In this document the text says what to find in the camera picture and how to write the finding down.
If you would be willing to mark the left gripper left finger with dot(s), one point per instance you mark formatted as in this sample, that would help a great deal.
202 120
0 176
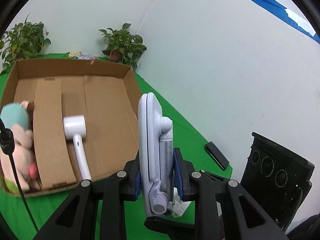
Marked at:
134 183

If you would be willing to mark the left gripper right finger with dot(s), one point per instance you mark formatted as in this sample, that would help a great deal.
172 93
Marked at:
182 181

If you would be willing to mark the white folding phone stand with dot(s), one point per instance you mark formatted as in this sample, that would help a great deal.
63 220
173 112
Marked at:
156 157

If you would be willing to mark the white hair dryer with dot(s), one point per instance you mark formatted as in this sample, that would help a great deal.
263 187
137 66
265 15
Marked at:
75 130

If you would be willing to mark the pink pig plush toy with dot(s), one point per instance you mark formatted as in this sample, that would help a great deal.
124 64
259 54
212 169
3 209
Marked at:
18 117

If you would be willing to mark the white green printed box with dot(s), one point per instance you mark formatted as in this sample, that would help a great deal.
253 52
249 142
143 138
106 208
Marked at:
179 206

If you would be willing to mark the green tablecloth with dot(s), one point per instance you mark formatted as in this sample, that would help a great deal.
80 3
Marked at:
180 139

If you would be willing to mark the black flat device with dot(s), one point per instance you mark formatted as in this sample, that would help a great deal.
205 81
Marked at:
216 155

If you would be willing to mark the large shallow cardboard tray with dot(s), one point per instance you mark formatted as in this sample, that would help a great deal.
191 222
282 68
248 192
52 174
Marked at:
55 156

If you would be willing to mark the right potted green plant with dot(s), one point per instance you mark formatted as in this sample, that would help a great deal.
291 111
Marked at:
122 46

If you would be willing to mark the potted green plant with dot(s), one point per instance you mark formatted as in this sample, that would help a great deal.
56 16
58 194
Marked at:
23 41
122 46

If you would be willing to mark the left potted green plant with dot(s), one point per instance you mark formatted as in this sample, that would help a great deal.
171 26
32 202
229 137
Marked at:
23 41

